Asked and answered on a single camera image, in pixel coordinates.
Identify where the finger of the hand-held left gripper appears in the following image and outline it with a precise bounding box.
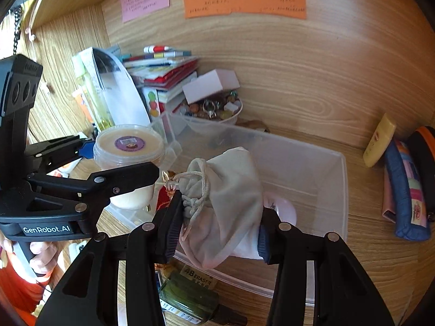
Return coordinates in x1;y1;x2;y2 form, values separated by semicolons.
29;162;160;211
26;135;95;174

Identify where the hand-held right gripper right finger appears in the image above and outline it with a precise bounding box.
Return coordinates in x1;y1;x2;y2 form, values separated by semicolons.
257;207;396;326

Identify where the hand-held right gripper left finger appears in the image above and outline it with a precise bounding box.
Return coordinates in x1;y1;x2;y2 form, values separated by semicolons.
34;192;186;326

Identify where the round container with cream lid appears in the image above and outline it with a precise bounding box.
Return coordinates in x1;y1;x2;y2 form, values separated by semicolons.
93;124;165;210

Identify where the white drawstring pouch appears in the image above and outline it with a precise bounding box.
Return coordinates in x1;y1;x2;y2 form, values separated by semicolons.
173;147;269;269

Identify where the clear plastic bin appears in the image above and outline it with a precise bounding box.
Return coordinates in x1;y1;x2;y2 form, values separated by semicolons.
102;112;348;304

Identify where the dark green bottle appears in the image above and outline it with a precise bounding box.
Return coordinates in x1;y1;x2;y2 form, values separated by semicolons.
158;270;248;326

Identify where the wooden desktop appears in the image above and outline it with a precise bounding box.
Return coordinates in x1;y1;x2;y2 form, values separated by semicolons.
68;115;435;326

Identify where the person's left hand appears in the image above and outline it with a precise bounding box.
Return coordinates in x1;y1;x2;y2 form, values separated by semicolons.
29;239;63;277

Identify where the red brocade charm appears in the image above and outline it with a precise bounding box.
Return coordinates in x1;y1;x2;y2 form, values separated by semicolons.
156;171;181;216

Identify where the pale pink round case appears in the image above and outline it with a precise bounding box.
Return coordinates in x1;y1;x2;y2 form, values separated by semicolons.
263;192;297;226

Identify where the orange sunscreen tube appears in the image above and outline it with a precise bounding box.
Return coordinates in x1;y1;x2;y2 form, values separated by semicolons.
72;88;94;123

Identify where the yellow-green clear bottle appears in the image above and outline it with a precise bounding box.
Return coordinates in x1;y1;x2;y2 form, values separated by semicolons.
76;59;114;131

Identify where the white paper stand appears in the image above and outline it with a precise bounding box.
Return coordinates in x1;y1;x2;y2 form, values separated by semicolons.
90;48;152;128

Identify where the fruit print carton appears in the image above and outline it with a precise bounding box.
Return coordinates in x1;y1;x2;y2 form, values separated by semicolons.
142;86;160;123

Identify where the handwritten paper sheet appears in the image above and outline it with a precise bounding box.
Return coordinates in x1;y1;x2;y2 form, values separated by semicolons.
71;46;102;79

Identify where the pile of colourful beads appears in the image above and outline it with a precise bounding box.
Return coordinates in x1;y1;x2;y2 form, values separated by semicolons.
180;90;242;120

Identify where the stack of books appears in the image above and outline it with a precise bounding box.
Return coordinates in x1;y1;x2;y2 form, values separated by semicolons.
122;50;201;116

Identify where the white bowl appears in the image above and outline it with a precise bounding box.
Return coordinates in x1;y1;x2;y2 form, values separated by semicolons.
180;97;244;126

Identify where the small white box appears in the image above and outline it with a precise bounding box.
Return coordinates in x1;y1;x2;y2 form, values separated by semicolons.
182;69;241;104

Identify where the pink wallet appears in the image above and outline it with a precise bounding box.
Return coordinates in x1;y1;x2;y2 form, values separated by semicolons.
381;166;400;223

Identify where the blue pencil case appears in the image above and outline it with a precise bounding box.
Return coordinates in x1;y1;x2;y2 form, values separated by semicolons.
382;139;434;242

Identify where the cream yellow tube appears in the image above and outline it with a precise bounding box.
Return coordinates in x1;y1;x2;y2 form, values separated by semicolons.
362;113;397;168

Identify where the black and orange round case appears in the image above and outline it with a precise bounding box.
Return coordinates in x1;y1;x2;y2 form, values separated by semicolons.
406;126;435;218

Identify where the orange paper note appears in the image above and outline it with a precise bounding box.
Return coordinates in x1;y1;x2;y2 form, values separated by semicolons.
181;0;307;20

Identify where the black chain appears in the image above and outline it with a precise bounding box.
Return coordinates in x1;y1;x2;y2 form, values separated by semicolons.
10;7;24;55

